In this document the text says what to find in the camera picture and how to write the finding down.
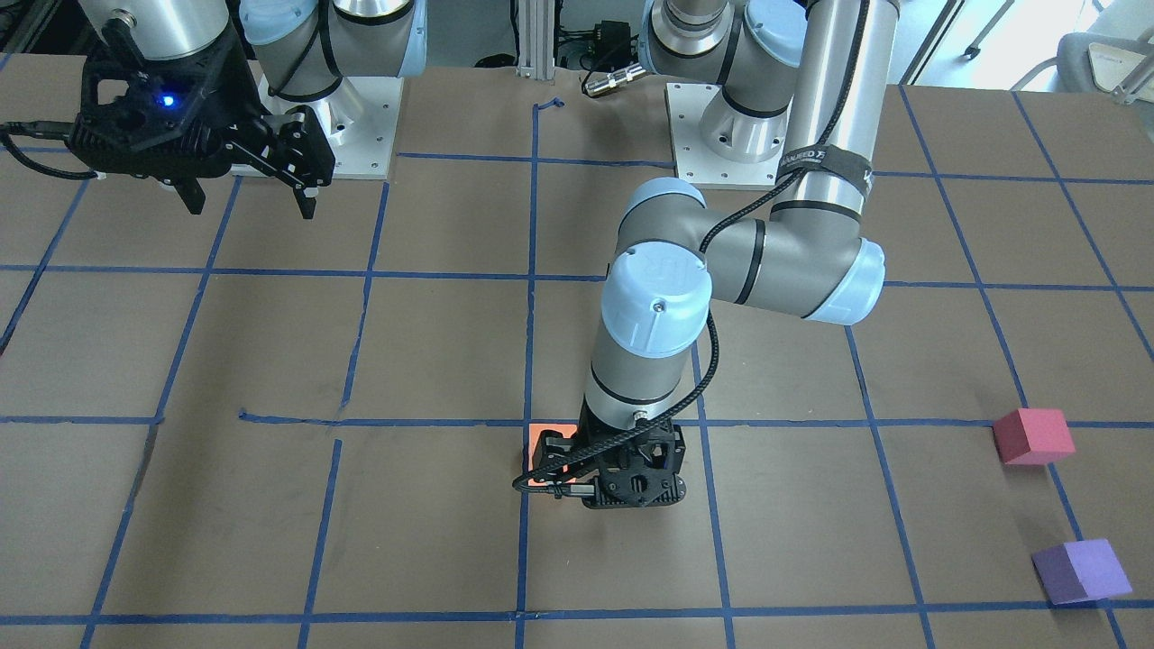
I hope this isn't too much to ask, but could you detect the aluminium frame post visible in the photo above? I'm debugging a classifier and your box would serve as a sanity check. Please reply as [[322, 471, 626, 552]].
[[514, 0, 559, 83]]

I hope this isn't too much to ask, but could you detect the purple foam cube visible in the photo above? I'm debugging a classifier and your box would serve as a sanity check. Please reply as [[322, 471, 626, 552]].
[[1031, 538, 1133, 605]]

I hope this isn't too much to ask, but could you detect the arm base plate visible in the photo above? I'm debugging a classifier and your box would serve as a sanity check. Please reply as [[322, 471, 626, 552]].
[[666, 82, 790, 191], [308, 77, 405, 180]]

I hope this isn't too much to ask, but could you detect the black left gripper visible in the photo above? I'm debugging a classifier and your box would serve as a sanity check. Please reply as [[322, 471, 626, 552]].
[[577, 422, 687, 509]]

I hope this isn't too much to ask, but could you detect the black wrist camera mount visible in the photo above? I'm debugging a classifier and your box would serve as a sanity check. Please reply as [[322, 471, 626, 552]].
[[512, 425, 597, 501]]

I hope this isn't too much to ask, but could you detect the silver cable connector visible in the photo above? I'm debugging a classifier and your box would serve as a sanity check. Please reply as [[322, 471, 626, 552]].
[[582, 64, 650, 98]]

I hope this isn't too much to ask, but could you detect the red foam cube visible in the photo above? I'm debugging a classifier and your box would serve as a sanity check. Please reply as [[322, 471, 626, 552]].
[[992, 406, 1076, 465]]

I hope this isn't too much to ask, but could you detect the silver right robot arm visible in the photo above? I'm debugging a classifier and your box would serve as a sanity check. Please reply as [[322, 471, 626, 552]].
[[66, 1, 427, 219]]

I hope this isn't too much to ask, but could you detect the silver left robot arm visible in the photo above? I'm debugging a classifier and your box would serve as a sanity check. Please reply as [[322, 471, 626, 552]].
[[514, 1, 902, 509]]

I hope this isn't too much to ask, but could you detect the grey chair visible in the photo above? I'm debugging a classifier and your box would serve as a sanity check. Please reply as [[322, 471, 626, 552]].
[[1011, 30, 1153, 105]]

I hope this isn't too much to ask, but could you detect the orange foam cube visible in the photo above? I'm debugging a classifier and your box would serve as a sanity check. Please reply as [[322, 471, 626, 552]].
[[529, 423, 578, 470]]

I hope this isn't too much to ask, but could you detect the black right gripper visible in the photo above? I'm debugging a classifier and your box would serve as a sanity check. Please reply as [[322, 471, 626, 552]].
[[173, 105, 335, 219]]

